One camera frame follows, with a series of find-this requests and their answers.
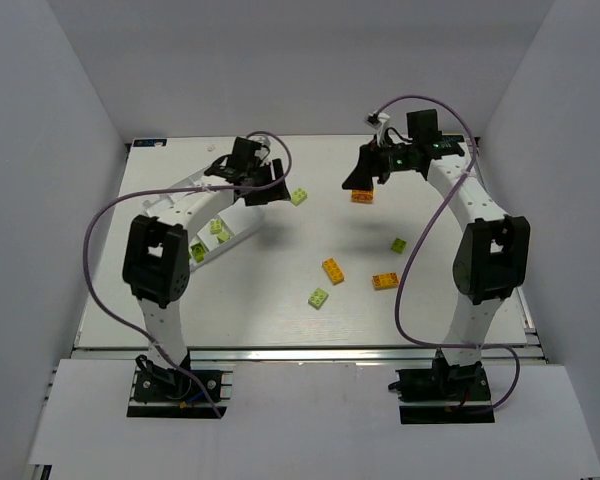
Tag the blue label sticker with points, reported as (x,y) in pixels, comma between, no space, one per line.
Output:
(452,139)
(149,143)

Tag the blue label sticker left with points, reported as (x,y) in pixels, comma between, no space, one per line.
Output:
(149,143)

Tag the green 2x2 lego brick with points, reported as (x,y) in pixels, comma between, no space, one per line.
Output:
(399,245)

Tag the light green small lego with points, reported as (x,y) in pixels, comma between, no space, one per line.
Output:
(222,237)

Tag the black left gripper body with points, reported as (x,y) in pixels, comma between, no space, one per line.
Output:
(259,181)

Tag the aluminium front rail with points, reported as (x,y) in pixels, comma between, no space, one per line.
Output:
(526,353)

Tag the orange 2x4 lego plate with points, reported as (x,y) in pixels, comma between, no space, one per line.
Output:
(383,281)

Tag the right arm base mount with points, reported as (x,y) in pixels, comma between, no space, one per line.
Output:
(424,401)

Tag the white divided sorting tray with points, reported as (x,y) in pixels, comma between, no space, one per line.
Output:
(191,203)

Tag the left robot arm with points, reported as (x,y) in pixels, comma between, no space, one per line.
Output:
(158,257)

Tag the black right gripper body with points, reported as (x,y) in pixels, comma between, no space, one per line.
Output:
(376,158)

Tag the green sloped lego brick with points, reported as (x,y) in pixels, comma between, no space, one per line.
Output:
(197,252)

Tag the blue label sticker right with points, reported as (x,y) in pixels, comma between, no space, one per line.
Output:
(452,139)

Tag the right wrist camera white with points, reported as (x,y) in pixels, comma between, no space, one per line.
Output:
(379,122)

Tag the pale green lego fragment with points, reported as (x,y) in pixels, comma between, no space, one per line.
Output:
(298,196)

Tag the yellow 2x4 lego brick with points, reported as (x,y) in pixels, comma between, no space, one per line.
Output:
(333,271)

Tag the pale green 2x2 lego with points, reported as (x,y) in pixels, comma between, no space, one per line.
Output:
(216,226)

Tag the orange curved printed lego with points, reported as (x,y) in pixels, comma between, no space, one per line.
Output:
(362,196)

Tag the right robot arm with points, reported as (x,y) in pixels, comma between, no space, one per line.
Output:
(491,259)

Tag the pale green sloped lego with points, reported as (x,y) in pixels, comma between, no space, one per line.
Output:
(317,298)

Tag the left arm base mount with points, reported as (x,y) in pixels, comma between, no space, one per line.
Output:
(153,398)

